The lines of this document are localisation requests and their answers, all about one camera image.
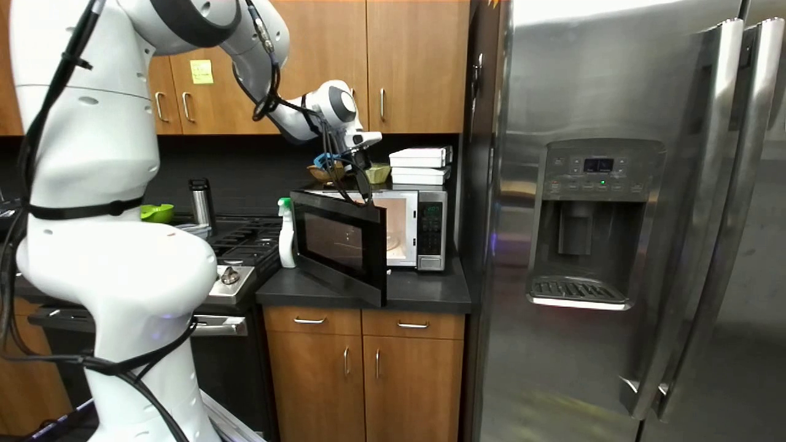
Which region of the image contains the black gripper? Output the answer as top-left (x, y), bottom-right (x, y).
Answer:
top-left (343, 145), bottom-right (376, 204)

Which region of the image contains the black glass microwave door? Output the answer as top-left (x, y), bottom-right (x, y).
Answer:
top-left (289, 188), bottom-right (391, 308)

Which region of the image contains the white robot base platform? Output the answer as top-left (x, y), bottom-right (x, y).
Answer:
top-left (199, 391), bottom-right (267, 442)

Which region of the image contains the yellow green item on microwave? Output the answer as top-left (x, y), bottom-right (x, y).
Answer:
top-left (364, 161), bottom-right (392, 187)

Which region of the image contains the steel microwave oven body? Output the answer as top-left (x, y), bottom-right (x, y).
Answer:
top-left (302, 184), bottom-right (452, 275)

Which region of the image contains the wooden base cabinet door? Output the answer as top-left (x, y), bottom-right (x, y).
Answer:
top-left (360, 334), bottom-right (467, 442)
top-left (262, 328), bottom-right (367, 442)

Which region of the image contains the brown wooden bowl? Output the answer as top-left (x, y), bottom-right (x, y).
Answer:
top-left (306, 161), bottom-right (349, 188)

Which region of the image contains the white flat box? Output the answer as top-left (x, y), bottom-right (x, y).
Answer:
top-left (386, 145), bottom-right (452, 168)
top-left (391, 165), bottom-right (450, 188)

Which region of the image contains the white spray bottle green nozzle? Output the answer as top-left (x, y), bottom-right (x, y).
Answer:
top-left (274, 193), bottom-right (300, 269)

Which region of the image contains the steel gas stove range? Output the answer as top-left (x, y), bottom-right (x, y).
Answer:
top-left (189, 215), bottom-right (284, 437)

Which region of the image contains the wooden drawer front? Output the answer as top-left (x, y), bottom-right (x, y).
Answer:
top-left (261, 303), bottom-right (364, 336)
top-left (360, 307), bottom-right (467, 341)

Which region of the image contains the stainless steel refrigerator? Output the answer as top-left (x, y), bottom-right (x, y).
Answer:
top-left (460, 0), bottom-right (786, 442)

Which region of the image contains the steel cylindrical thermos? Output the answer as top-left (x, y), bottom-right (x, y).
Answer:
top-left (187, 177), bottom-right (215, 233)

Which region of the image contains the yellow sticky note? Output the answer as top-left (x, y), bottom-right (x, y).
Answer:
top-left (187, 57), bottom-right (215, 88)

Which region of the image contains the lime green kitchen utensil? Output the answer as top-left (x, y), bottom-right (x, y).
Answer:
top-left (137, 200), bottom-right (176, 226)

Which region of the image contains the refrigerator water ice dispenser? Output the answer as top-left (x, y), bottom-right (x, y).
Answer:
top-left (526, 134), bottom-right (665, 314)

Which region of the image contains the wooden base cabinet side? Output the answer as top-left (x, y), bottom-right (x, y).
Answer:
top-left (0, 294), bottom-right (73, 437)

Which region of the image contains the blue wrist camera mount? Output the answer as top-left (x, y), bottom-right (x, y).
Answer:
top-left (312, 146), bottom-right (343, 168)

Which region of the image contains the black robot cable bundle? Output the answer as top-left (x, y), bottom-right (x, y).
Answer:
top-left (0, 0), bottom-right (364, 442)

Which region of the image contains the long steel refrigerator handle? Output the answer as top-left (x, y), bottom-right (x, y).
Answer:
top-left (618, 15), bottom-right (747, 415)
top-left (650, 11), bottom-right (786, 420)

